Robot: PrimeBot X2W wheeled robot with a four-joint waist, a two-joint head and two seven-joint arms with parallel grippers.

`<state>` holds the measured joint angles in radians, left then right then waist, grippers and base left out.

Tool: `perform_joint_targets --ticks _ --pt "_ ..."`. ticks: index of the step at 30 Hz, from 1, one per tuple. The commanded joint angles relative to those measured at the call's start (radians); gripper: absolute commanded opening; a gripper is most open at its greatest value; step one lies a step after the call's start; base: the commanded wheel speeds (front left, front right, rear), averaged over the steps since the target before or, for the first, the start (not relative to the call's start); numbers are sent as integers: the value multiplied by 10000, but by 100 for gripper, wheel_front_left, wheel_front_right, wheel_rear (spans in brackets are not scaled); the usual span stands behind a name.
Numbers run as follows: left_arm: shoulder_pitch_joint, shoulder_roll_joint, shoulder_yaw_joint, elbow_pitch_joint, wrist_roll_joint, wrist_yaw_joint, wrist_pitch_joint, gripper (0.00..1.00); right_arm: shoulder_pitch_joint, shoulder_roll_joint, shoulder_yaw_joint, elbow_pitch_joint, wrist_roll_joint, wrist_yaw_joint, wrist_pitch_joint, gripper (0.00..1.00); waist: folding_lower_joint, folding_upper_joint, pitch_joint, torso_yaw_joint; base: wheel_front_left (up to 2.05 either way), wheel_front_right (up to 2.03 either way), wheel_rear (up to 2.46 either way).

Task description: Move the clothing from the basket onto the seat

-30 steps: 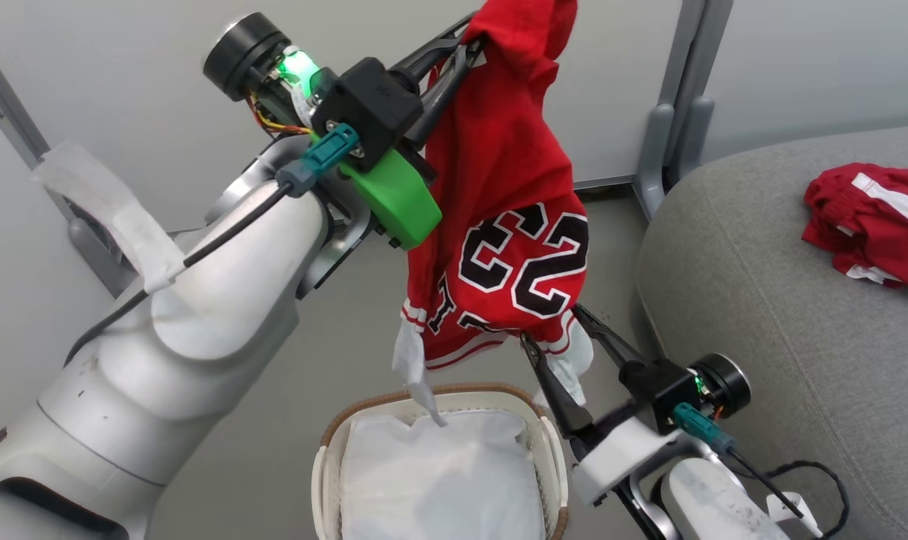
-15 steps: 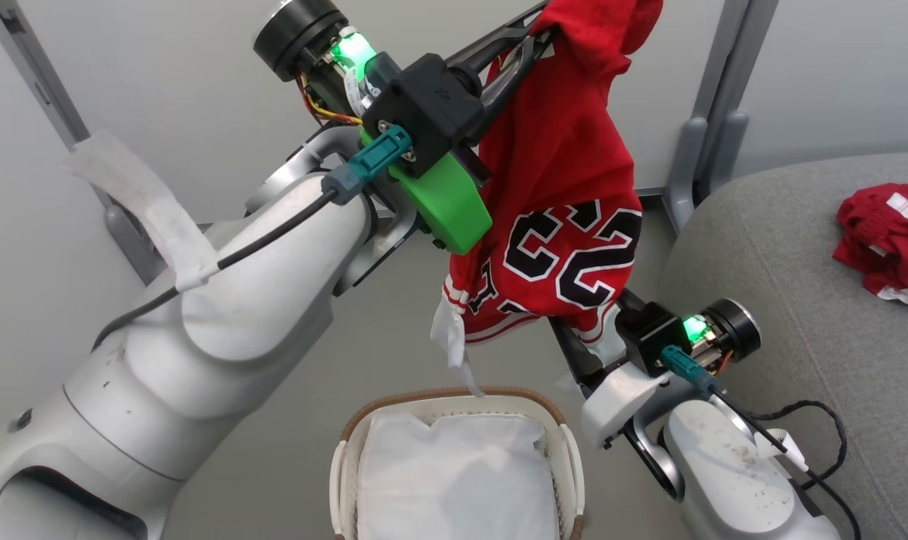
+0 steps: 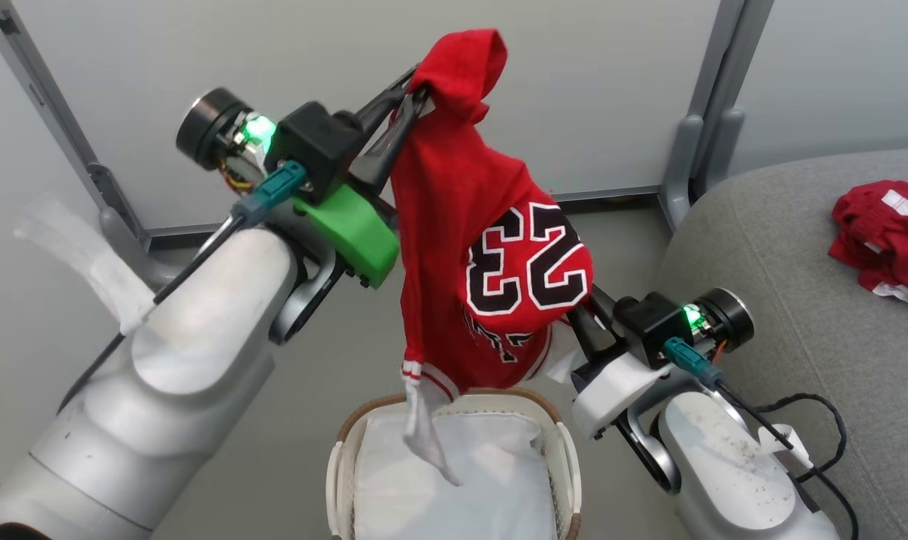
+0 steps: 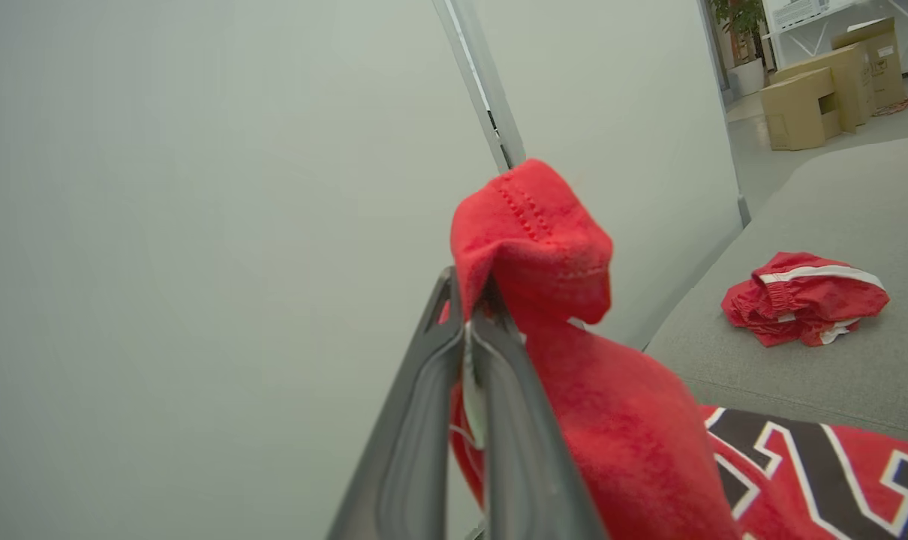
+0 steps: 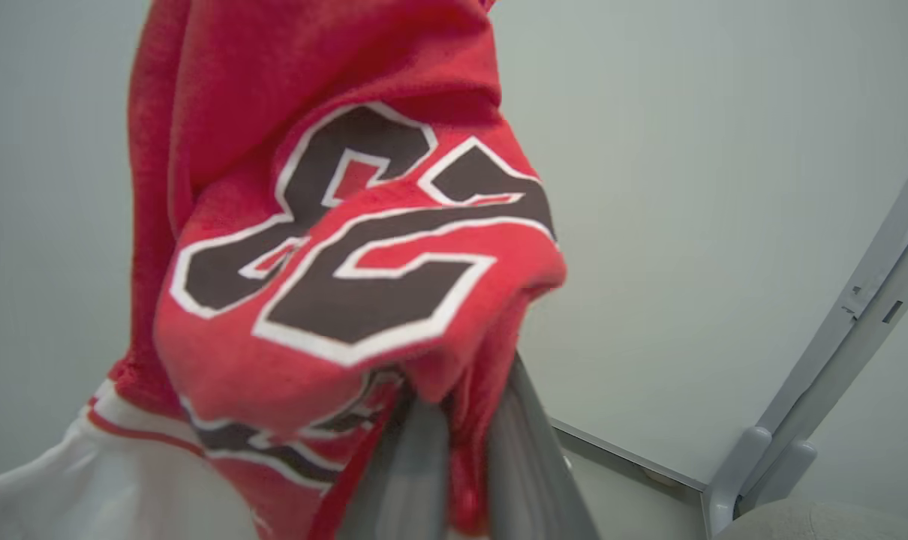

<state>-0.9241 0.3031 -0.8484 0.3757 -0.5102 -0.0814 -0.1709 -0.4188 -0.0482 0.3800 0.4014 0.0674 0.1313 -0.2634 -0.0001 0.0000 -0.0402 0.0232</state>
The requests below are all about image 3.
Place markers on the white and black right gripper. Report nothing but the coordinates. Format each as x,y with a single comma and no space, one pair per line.
619,390

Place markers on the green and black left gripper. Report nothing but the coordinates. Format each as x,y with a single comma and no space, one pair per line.
349,232

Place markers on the red number 23 basketball jersey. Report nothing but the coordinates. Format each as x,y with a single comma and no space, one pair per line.
454,195

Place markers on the red shorts with white stripes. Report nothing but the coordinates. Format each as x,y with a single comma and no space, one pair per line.
885,240

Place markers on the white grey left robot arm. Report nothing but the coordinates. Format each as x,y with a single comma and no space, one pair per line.
161,390

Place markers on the grey fabric sofa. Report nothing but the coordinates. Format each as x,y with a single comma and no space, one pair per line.
822,337

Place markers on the white laundry basket brown rim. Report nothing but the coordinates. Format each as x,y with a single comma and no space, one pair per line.
566,457

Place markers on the white cloth basket liner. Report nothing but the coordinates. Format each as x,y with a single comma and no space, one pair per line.
484,487

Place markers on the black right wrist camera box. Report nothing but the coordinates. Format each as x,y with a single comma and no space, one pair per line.
649,322

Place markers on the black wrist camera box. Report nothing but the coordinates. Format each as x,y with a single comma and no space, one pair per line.
315,146
649,322

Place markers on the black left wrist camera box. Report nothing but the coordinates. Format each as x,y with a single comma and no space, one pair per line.
315,146

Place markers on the grey partition post foot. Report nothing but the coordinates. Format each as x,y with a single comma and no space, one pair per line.
724,142
683,172

